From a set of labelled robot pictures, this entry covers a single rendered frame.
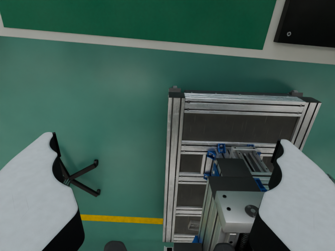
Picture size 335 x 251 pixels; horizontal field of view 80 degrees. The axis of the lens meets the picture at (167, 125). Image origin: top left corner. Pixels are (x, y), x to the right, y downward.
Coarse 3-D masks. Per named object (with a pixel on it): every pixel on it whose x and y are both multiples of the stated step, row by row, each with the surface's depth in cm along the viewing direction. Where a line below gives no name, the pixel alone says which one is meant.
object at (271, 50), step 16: (0, 16) 46; (272, 16) 46; (0, 32) 47; (16, 32) 47; (32, 32) 47; (48, 32) 47; (64, 32) 47; (272, 32) 47; (160, 48) 49; (176, 48) 49; (192, 48) 49; (208, 48) 49; (224, 48) 49; (240, 48) 49; (272, 48) 49; (288, 48) 49; (304, 48) 49; (320, 48) 49
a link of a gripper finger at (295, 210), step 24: (288, 144) 11; (288, 168) 9; (312, 168) 9; (288, 192) 8; (312, 192) 8; (264, 216) 7; (288, 216) 7; (312, 216) 7; (264, 240) 7; (288, 240) 6; (312, 240) 6
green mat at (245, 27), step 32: (0, 0) 44; (32, 0) 44; (64, 0) 44; (96, 0) 44; (128, 0) 44; (160, 0) 44; (192, 0) 44; (224, 0) 44; (256, 0) 44; (96, 32) 47; (128, 32) 47; (160, 32) 47; (192, 32) 47; (224, 32) 47; (256, 32) 47
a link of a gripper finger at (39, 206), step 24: (48, 144) 10; (24, 168) 8; (48, 168) 8; (0, 192) 7; (24, 192) 7; (48, 192) 7; (72, 192) 7; (0, 216) 6; (24, 216) 6; (48, 216) 6; (72, 216) 6; (0, 240) 6; (24, 240) 6; (48, 240) 6; (72, 240) 7
